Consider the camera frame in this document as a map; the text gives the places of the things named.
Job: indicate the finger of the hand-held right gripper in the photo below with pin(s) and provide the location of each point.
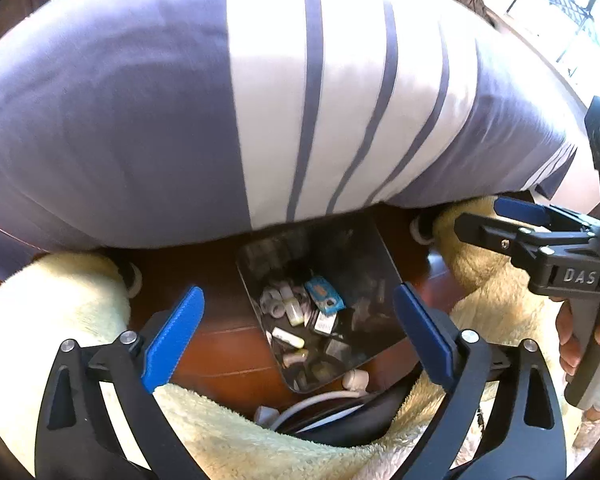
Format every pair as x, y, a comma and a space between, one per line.
525, 210
490, 235

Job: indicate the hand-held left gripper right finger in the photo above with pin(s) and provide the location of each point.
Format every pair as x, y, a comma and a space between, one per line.
420, 330

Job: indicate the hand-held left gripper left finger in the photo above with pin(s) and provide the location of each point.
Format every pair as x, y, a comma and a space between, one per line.
175, 335

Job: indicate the black lined waste bin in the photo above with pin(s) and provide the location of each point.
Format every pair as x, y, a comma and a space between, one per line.
360, 260

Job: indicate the blue wipes packet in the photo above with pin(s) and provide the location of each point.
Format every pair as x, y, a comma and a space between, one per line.
322, 297

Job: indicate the white cylinder container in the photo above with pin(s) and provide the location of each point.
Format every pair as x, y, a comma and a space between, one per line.
272, 302

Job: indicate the white yellow dotted tube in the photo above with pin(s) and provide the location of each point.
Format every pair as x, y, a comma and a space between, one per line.
287, 337

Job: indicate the person's right hand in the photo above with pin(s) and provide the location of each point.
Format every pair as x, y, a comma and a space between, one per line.
566, 340

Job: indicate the black white slipper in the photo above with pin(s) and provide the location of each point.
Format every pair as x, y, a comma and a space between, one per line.
130, 280
422, 227

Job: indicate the white plug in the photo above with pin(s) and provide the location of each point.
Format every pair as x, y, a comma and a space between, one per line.
266, 416

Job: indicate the black metal rack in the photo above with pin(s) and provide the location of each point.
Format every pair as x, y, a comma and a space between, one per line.
555, 0

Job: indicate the blue white striped blanket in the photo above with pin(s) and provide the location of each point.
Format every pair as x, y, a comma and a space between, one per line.
130, 110

